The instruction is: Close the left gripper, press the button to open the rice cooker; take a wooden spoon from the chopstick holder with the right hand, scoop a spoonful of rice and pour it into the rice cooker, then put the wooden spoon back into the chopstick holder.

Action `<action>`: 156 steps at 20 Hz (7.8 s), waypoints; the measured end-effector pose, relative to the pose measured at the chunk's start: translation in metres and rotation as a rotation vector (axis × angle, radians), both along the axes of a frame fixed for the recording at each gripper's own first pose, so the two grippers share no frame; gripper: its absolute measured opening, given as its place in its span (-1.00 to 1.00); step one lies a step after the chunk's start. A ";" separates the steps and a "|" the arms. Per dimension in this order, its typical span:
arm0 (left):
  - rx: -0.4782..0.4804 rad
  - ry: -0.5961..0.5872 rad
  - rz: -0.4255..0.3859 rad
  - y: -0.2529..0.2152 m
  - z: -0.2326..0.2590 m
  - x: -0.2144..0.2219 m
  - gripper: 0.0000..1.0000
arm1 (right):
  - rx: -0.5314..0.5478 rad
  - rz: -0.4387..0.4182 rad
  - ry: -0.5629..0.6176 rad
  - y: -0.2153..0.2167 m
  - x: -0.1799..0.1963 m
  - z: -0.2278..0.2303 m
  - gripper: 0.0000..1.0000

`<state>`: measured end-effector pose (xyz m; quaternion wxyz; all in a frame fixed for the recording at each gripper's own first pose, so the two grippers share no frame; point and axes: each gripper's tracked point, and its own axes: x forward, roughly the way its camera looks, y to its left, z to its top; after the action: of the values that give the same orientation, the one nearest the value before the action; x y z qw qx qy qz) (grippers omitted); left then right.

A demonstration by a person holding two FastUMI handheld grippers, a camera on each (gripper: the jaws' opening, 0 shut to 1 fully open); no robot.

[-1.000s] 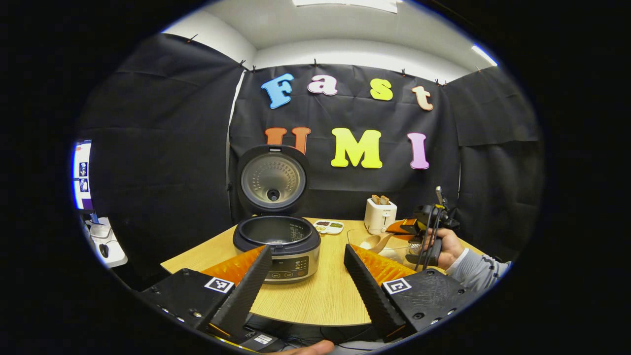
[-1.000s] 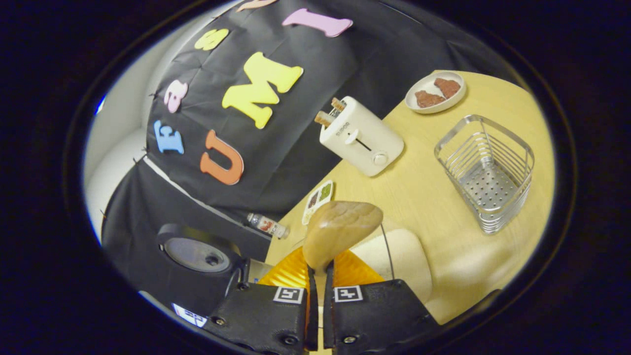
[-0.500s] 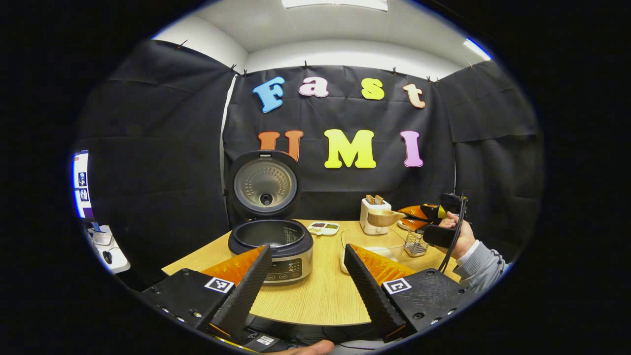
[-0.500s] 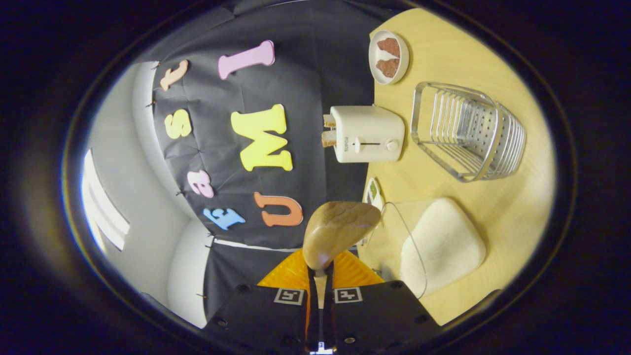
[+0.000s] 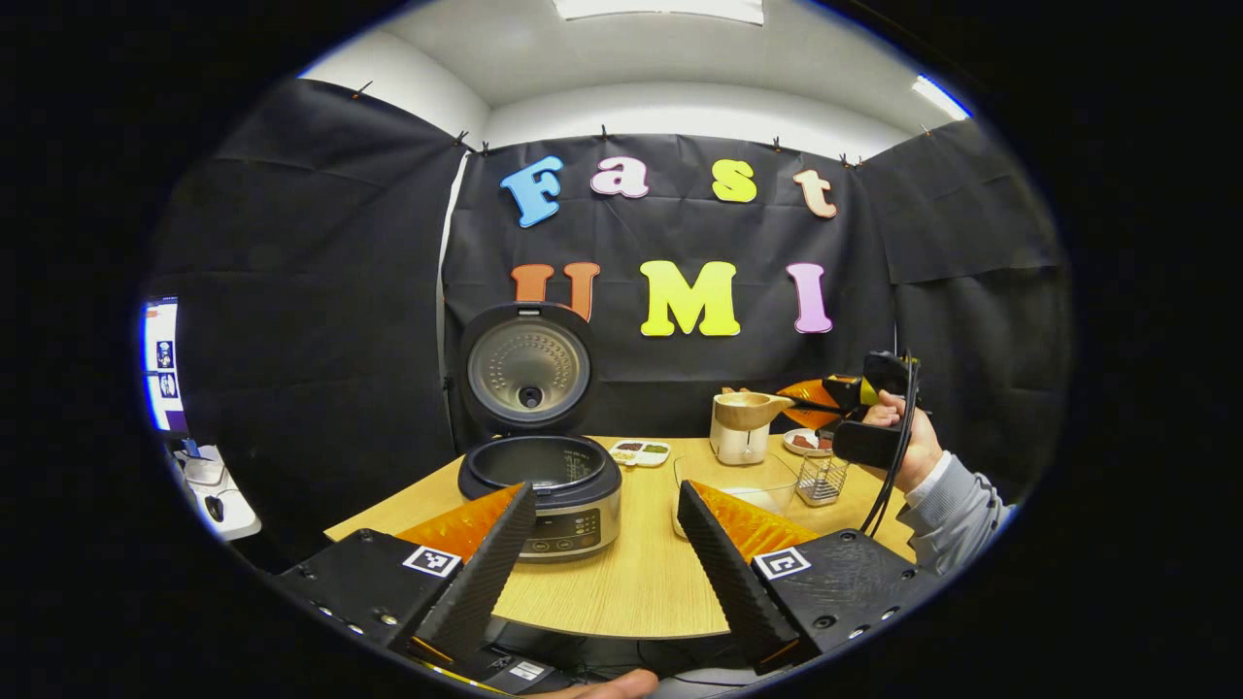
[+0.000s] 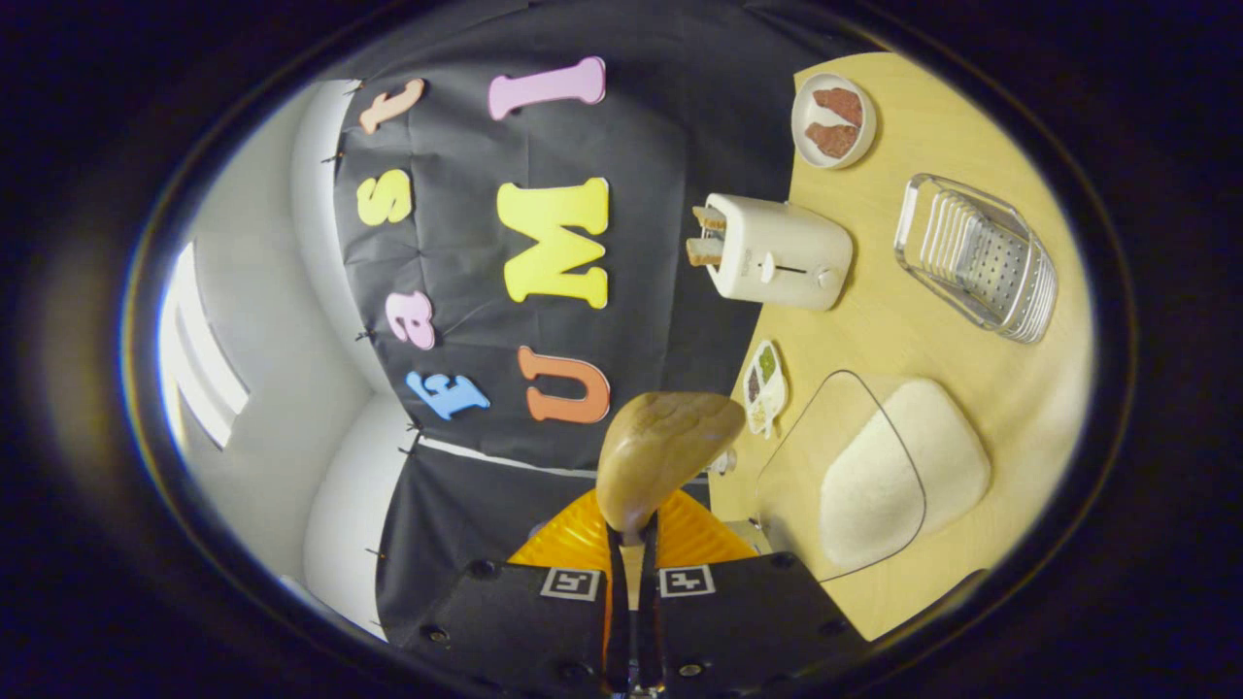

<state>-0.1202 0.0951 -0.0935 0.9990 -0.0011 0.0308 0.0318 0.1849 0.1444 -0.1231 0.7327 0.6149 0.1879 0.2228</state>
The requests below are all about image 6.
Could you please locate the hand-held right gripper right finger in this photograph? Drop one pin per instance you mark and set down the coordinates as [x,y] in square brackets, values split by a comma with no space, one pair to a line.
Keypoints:
[680,641]

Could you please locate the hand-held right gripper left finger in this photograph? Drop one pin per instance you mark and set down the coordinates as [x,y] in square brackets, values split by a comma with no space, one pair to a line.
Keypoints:
[583,641]

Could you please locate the wooden spoon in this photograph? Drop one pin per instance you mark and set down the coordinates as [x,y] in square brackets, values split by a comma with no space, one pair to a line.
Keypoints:
[660,447]

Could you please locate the clear container of rice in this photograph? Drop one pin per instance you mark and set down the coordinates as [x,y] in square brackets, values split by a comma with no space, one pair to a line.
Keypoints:
[874,485]

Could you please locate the white divided dish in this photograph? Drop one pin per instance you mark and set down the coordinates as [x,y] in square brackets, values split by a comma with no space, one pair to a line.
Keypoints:
[765,388]

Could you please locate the toast slice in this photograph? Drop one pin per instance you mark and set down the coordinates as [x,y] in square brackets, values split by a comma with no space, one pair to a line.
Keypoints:
[704,252]
[709,217]

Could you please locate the white toaster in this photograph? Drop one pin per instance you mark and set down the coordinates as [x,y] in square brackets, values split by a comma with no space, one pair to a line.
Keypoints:
[777,252]

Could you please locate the large ceiling light panel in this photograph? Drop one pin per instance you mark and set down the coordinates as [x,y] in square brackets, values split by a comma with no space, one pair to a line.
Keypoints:
[218,379]

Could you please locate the black backdrop cloth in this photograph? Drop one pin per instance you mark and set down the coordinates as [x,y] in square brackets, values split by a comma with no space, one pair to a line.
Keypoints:
[660,136]

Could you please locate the red meat piece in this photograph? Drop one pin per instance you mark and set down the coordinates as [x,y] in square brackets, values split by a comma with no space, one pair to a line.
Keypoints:
[833,141]
[840,105]

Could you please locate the white plate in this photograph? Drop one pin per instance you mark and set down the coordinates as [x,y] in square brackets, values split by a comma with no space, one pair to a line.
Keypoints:
[804,97]

